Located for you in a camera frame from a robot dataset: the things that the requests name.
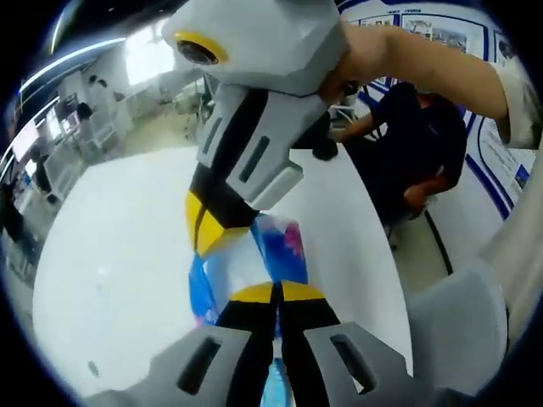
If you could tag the white office chair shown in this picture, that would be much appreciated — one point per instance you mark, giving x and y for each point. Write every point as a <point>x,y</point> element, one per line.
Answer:
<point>106,129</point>

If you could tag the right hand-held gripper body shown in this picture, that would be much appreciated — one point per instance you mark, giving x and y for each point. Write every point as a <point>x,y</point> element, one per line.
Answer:
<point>271,46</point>

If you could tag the long ceiling light strip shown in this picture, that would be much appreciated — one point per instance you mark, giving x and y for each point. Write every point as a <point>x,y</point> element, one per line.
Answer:
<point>72,63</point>

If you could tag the person in beige shirt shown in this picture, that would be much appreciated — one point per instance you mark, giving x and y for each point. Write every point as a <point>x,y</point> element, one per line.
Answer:
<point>522,110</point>

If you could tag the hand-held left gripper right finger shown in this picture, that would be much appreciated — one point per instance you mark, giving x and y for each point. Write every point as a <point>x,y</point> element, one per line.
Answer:
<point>348,356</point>

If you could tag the blue soft tissue pack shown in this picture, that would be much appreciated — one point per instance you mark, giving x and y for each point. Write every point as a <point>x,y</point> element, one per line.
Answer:
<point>280,250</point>

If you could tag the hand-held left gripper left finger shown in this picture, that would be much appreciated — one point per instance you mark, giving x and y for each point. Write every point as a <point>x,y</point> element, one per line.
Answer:
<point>203,360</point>

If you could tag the blue framed wall poster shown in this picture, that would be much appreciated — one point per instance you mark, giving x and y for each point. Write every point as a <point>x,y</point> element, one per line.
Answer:
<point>441,31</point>
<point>500,157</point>

